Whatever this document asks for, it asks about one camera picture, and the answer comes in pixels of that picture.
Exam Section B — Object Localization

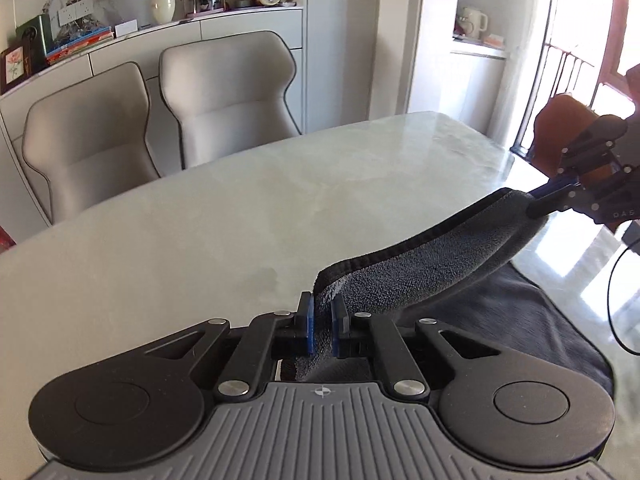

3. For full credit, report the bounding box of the dark grey towel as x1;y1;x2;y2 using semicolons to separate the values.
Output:
279;187;616;397

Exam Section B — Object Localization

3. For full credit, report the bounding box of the black balcony railing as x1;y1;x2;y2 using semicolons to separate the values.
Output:
510;42;601;153

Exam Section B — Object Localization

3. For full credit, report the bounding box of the stack of books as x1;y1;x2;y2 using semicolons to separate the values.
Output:
45;25;116;66

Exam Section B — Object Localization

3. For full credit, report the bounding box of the white kettle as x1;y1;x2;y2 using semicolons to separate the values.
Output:
461;7;490;40

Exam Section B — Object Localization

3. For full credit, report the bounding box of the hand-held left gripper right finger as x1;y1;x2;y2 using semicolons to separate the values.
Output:
331;293;496;401

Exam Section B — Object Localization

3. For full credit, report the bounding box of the framed flower picture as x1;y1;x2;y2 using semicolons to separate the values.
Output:
0;45;29;95

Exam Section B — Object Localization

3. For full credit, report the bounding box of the green box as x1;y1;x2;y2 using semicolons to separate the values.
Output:
15;14;53;73

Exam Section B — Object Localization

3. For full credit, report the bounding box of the brown leather chair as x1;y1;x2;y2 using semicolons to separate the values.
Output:
531;94;618;181

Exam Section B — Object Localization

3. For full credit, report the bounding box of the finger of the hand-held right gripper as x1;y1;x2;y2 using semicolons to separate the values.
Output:
537;115;628;201
529;167;633;222

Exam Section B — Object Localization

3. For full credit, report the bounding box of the beige upholstered dining chair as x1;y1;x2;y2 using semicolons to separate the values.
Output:
159;30;304;170
22;61;162;225

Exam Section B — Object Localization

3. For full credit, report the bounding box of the white wall socket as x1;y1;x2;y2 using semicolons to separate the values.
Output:
57;2;94;27

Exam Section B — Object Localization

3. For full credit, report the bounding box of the black cable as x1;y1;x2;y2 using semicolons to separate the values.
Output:
607;240;640;356

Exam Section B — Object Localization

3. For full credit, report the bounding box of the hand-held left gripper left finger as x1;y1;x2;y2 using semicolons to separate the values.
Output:
145;292;316;401

